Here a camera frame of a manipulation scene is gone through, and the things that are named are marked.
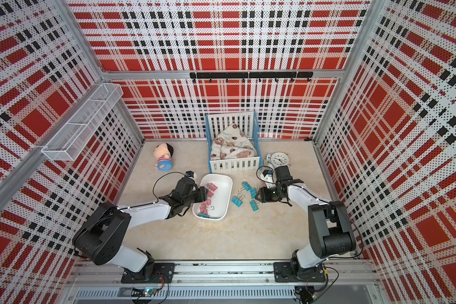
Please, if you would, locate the pink binder clip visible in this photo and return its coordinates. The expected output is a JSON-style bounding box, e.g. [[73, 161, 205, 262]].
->
[[206, 182, 218, 192]]

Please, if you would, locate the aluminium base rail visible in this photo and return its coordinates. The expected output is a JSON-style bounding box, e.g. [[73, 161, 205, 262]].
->
[[60, 259, 387, 303]]

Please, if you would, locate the white plastic storage box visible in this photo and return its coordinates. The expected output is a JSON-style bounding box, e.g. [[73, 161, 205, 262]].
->
[[193, 174, 233, 222]]

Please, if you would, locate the white wire mesh shelf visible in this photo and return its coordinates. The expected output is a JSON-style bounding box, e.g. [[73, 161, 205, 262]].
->
[[41, 83, 123, 161]]

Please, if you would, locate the teal binder clip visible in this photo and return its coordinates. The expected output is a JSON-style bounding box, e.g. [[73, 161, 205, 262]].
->
[[250, 200, 262, 212], [250, 187, 257, 199], [242, 181, 252, 192], [231, 193, 246, 207]]

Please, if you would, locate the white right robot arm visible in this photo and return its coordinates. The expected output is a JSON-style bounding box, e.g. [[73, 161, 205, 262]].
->
[[255, 165, 357, 282]]

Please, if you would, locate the printed white blanket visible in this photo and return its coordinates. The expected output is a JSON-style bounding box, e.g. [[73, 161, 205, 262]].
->
[[210, 124, 258, 160]]

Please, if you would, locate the blue white toy crib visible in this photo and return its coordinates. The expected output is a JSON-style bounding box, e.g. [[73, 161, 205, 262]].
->
[[205, 111, 262, 174]]

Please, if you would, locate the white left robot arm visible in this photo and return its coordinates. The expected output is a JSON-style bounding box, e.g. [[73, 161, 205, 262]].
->
[[72, 171, 210, 284]]

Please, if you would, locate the black hook rail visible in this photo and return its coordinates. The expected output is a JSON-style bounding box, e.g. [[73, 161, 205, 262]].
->
[[189, 71, 314, 81]]

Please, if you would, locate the white alarm clock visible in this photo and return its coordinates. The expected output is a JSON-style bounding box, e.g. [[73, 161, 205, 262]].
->
[[264, 152, 290, 169]]

